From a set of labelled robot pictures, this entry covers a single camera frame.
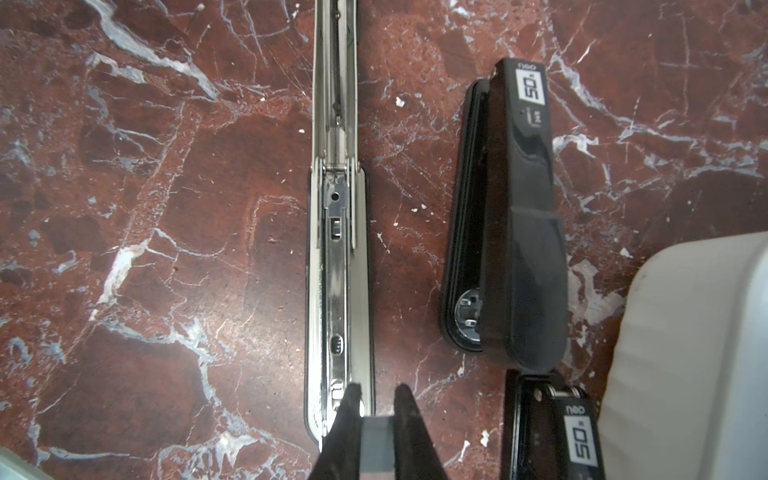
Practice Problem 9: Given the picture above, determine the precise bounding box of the grey staple strip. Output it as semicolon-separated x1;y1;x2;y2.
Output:
359;416;395;480

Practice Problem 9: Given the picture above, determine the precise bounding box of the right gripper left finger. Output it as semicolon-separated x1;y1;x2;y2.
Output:
308;383;363;480

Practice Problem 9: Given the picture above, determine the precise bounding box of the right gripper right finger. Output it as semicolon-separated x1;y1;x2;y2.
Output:
393;384;448;480

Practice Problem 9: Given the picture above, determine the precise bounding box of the aluminium front rail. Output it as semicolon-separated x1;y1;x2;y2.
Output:
0;447;53;480

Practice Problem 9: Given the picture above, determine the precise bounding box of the white plastic tray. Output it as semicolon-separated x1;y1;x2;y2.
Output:
598;232;767;479

